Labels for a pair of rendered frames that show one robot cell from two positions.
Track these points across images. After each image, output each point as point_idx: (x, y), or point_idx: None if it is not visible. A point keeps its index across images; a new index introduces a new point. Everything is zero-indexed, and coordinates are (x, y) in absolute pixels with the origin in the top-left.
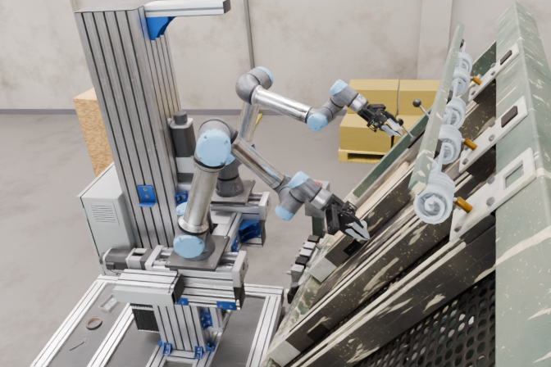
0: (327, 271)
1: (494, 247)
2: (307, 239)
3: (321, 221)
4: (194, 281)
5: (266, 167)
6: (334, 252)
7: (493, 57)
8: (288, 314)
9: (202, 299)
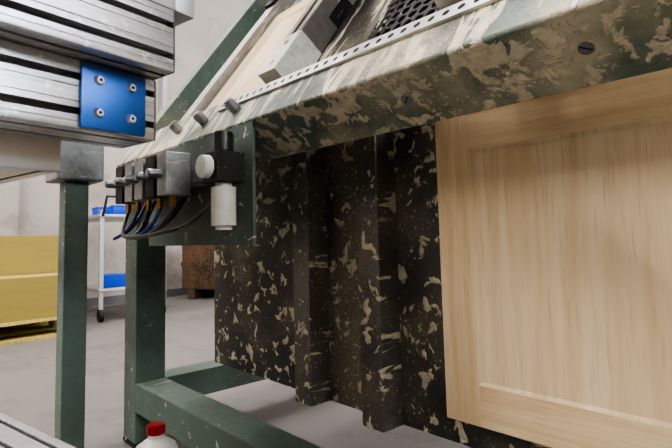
0: (307, 64)
1: None
2: (124, 166)
3: (87, 197)
4: None
5: None
6: (316, 20)
7: None
8: (339, 60)
9: (62, 37)
